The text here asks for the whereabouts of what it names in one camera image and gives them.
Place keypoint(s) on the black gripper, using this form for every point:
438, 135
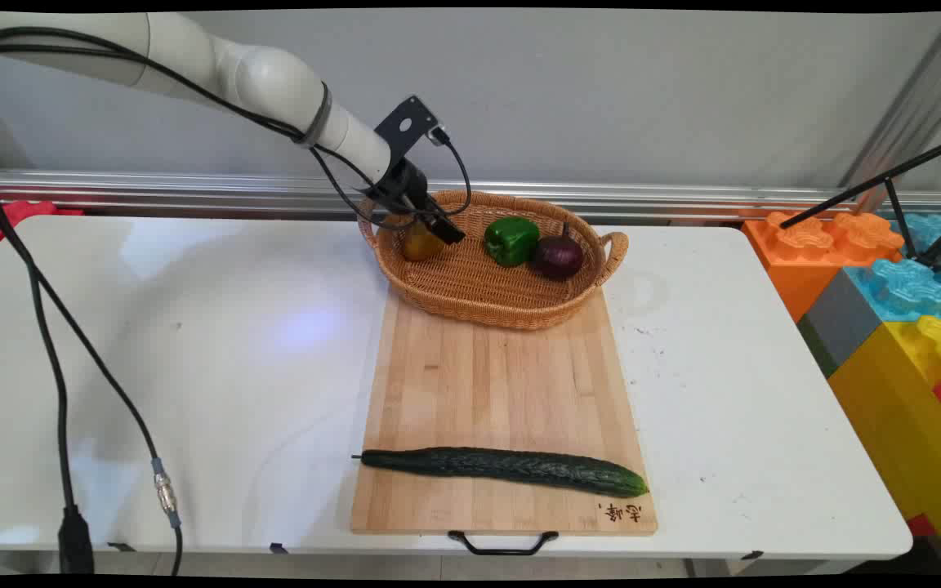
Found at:
401, 186

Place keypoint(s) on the long dark green cucumber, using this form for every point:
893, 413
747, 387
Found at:
511, 467

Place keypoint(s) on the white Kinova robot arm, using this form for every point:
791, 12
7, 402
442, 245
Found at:
258, 77

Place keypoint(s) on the yellow-brown potato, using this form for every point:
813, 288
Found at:
420, 245

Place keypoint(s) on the woven wicker basket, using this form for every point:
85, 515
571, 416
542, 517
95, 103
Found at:
479, 286

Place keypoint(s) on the green bell pepper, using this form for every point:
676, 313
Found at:
511, 239

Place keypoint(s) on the purple onion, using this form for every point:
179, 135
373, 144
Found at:
558, 256

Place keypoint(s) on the wooden cutting board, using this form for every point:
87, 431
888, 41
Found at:
503, 384

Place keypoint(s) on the orange toy block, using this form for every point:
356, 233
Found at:
797, 253

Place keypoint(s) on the red toy block with studs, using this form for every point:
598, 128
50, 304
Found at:
13, 216

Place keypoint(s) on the black tripod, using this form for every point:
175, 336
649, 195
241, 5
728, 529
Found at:
871, 184

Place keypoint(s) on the blue toy block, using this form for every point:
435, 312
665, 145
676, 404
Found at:
899, 287
928, 229

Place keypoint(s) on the yellow toy block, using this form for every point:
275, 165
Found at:
895, 416

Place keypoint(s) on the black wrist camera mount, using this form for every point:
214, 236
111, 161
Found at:
405, 126

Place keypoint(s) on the aluminium wall rail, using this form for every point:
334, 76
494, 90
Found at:
642, 196

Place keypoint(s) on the aluminium frame post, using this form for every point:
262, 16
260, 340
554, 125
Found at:
912, 106

